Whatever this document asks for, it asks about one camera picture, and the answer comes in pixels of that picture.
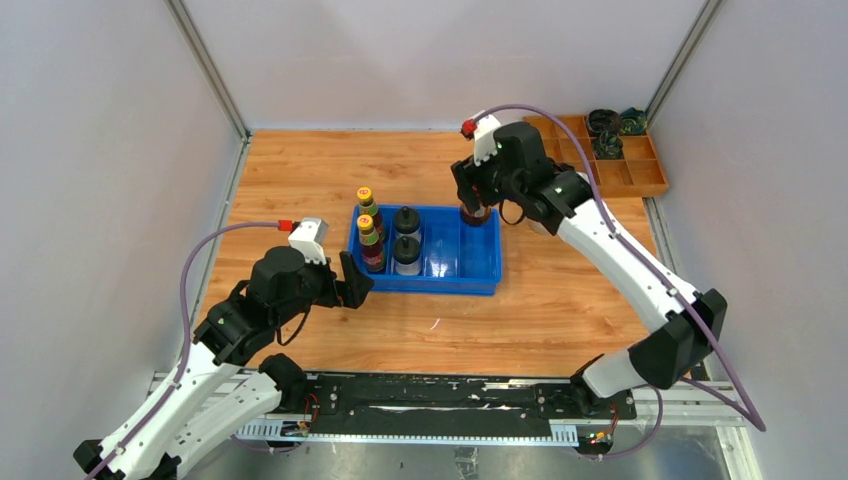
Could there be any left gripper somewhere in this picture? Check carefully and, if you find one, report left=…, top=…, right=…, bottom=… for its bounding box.
left=275, top=247, right=375, bottom=325

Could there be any sauce bottle yellow cap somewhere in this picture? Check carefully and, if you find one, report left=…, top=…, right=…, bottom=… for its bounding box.
left=356, top=186, right=386, bottom=241
left=356, top=214, right=387, bottom=273

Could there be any white lid sauce jar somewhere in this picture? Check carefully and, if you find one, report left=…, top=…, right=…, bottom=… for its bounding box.
left=459, top=205, right=491, bottom=227

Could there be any black cap spice shaker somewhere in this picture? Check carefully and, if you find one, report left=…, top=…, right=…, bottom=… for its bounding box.
left=392, top=236, right=422, bottom=276
left=393, top=206, right=422, bottom=242

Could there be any blue plastic divided bin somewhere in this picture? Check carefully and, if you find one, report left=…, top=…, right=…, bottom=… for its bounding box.
left=369, top=204, right=503, bottom=296

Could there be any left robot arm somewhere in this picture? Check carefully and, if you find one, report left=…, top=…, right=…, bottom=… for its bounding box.
left=73, top=246, right=374, bottom=479

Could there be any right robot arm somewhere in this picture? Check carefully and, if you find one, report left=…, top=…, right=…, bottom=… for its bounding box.
left=451, top=115, right=727, bottom=418

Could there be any silver lid clear jar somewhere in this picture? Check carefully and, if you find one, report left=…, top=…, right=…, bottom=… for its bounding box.
left=527, top=220, right=557, bottom=236

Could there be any green patterned rolled cloth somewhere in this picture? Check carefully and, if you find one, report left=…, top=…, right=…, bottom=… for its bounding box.
left=592, top=131, right=624, bottom=160

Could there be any black rolled item in tray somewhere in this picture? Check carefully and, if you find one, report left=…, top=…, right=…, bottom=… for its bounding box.
left=586, top=109, right=622, bottom=137

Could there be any wooden divided tray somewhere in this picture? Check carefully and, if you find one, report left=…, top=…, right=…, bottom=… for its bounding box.
left=524, top=115, right=669, bottom=198

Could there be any dark green rolled cloth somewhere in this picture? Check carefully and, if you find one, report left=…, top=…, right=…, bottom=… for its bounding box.
left=619, top=107, right=648, bottom=136

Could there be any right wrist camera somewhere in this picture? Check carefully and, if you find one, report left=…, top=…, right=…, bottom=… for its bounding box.
left=472, top=114, right=502, bottom=166

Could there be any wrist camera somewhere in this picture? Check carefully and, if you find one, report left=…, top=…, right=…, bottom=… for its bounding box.
left=472, top=114, right=502, bottom=166
left=288, top=217, right=329, bottom=265

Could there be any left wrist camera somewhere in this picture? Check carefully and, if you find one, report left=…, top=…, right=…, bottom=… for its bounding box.
left=288, top=217, right=329, bottom=265

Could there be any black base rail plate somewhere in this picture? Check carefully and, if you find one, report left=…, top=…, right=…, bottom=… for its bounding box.
left=236, top=372, right=637, bottom=446

